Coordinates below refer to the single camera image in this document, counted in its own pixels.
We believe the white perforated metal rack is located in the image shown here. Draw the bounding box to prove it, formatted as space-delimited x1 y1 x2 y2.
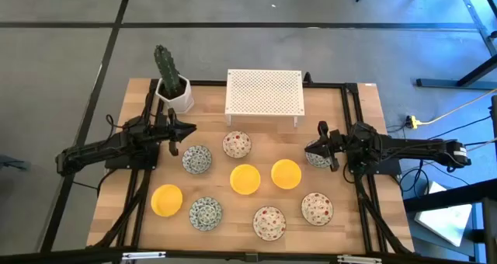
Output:
224 68 306 128

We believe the red flower pattern bowl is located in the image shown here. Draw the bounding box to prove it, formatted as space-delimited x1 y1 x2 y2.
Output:
222 130 252 159
301 192 335 227
252 205 287 241

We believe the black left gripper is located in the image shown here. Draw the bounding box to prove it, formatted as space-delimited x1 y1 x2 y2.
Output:
157 107 197 157

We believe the black cable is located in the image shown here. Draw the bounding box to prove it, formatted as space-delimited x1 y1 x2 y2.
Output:
388 115 493 141
71 169 114 197
398 158 430 197

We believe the blue pattern teal bowl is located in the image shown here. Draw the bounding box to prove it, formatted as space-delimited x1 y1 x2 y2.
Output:
305 139 335 169
189 196 224 232
182 144 213 175

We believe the yellow extension cord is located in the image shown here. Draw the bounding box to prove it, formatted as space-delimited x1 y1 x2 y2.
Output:
405 88 497 130

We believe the black workbench frame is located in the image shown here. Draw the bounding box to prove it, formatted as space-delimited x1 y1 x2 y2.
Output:
403 177 497 264

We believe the silver metal bracket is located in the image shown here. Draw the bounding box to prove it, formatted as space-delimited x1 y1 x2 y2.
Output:
121 251 167 262
336 255 384 264

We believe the yellow plastic bowl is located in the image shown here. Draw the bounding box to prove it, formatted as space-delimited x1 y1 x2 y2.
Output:
270 158 303 190
229 163 262 196
150 183 184 218

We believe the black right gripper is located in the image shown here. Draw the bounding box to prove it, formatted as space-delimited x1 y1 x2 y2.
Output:
304 120 349 172

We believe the black aluminium rig frame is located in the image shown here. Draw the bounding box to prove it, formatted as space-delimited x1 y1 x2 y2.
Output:
0 71 497 264

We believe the green cactus plant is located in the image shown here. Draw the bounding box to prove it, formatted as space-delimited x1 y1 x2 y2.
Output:
153 44 182 96

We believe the dark grey object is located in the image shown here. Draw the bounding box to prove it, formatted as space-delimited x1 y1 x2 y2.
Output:
0 154 30 172

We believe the black desk frame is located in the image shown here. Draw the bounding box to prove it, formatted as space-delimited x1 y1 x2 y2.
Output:
415 0 497 91

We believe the white flat box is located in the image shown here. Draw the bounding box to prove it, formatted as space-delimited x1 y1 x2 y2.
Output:
413 180 474 248

